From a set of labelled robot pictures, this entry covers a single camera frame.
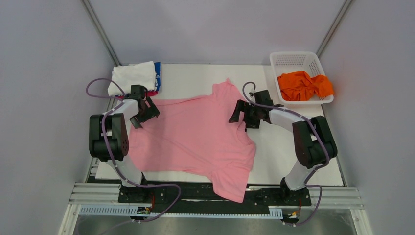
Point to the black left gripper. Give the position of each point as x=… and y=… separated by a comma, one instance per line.
x=151, y=111

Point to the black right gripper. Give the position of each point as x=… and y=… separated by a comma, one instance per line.
x=241, y=106

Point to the pink t-shirt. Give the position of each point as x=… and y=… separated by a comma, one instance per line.
x=194, y=135

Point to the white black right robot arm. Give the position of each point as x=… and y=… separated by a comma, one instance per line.
x=313, y=141

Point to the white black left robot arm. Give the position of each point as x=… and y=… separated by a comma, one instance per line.
x=109, y=141

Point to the magenta folded t-shirt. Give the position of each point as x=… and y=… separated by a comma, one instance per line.
x=149, y=93

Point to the white folded t-shirt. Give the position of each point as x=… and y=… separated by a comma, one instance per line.
x=136, y=74

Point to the blue folded t-shirt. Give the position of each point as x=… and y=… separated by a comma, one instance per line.
x=158, y=76

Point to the white plastic basket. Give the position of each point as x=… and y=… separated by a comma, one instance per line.
x=293, y=61

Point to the orange t-shirt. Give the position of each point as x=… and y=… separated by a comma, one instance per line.
x=300, y=86

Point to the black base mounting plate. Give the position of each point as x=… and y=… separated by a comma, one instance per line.
x=200, y=197

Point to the silver aluminium front rail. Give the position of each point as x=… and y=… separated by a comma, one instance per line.
x=107, y=194

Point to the silver aluminium frame post right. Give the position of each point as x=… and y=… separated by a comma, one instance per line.
x=334, y=26

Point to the silver aluminium frame post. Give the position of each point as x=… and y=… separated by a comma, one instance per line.
x=100, y=31
x=334, y=26

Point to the white slotted cable duct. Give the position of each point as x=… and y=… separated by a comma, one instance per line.
x=140, y=211

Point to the silver aluminium frame post left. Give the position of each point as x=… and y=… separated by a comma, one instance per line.
x=100, y=31

